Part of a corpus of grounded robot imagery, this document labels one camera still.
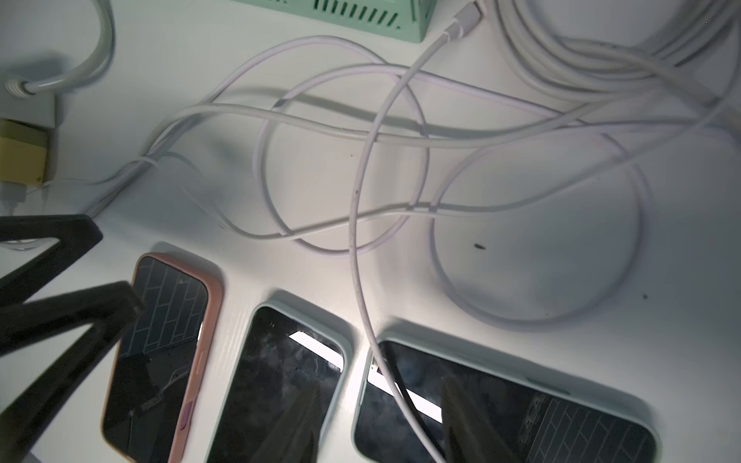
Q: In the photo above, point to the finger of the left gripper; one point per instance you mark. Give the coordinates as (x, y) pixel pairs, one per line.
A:
(107, 311)

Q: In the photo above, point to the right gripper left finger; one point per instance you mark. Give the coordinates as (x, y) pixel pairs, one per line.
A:
(296, 436)

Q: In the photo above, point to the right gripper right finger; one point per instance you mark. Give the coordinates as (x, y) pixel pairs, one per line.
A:
(468, 435)

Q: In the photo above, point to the phone with green case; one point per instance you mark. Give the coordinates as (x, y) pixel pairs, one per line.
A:
(537, 426)

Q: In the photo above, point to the phone with orange case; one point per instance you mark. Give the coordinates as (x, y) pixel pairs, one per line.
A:
(161, 360)

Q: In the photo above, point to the black phone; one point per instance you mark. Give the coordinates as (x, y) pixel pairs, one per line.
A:
(289, 343)

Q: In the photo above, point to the white power strip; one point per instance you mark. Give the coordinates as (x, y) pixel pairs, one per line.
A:
(26, 123)

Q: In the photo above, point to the green file organizer rack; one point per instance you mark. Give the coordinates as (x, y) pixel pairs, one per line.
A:
(403, 20)

